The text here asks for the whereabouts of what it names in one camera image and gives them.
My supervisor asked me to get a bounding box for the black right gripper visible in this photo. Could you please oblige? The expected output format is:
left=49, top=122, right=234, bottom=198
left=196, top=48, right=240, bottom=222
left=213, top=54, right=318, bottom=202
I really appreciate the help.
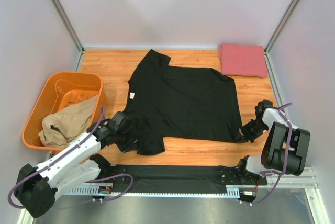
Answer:
left=235, top=119, right=267, bottom=144

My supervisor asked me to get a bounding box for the black t shirt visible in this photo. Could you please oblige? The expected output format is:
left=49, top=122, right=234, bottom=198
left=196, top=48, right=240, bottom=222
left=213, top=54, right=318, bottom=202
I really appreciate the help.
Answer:
left=124, top=50, right=242, bottom=155

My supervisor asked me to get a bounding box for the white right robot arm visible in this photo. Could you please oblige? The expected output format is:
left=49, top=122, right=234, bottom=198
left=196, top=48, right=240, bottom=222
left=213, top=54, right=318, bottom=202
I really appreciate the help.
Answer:
left=236, top=100, right=310, bottom=184

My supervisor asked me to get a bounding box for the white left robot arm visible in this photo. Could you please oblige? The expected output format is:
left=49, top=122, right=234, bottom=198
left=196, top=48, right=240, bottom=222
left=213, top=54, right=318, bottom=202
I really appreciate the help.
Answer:
left=8, top=111, right=135, bottom=218

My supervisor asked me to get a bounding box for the beige t shirt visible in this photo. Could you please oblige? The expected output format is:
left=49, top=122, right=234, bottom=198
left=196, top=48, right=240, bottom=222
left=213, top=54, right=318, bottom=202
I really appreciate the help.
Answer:
left=39, top=96, right=97, bottom=148

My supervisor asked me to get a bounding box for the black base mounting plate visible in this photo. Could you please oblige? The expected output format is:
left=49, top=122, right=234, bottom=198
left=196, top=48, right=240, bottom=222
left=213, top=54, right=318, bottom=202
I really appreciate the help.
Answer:
left=97, top=165, right=267, bottom=194

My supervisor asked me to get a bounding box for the orange plastic basket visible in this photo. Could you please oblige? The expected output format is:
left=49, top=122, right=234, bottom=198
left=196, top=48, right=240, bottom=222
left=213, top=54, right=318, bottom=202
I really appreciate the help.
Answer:
left=21, top=71, right=107, bottom=152

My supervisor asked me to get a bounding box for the folded red t shirt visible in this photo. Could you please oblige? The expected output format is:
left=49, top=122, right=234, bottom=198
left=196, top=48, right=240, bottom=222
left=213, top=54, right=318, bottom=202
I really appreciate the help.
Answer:
left=219, top=43, right=267, bottom=78

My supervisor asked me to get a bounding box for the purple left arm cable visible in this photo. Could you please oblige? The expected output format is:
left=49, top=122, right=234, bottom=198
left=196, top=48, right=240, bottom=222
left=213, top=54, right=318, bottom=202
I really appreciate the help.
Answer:
left=7, top=105, right=134, bottom=210

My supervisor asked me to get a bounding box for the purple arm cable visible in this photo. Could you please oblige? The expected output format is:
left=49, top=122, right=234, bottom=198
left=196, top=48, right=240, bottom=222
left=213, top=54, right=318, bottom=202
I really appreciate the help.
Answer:
left=7, top=105, right=134, bottom=210
left=237, top=102, right=294, bottom=206

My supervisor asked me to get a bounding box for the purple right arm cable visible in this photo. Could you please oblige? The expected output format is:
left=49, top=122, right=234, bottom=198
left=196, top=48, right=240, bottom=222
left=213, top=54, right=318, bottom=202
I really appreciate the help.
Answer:
left=237, top=102, right=294, bottom=206

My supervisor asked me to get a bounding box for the aluminium frame rail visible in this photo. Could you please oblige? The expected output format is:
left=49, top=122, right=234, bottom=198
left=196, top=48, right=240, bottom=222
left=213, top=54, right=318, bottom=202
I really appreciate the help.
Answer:
left=31, top=163, right=320, bottom=198

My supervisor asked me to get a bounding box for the left aluminium corner post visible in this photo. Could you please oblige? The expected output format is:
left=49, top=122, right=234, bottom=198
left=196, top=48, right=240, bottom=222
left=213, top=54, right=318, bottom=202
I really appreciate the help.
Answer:
left=51, top=0, right=84, bottom=53

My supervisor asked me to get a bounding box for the aluminium corner post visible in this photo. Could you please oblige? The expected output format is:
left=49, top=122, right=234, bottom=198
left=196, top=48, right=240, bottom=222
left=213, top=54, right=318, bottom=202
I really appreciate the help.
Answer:
left=264, top=0, right=301, bottom=55
left=51, top=0, right=84, bottom=53

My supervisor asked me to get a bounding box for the right aluminium corner post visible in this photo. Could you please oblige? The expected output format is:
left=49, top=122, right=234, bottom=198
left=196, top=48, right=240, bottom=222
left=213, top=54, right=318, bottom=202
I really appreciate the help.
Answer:
left=264, top=0, right=301, bottom=55

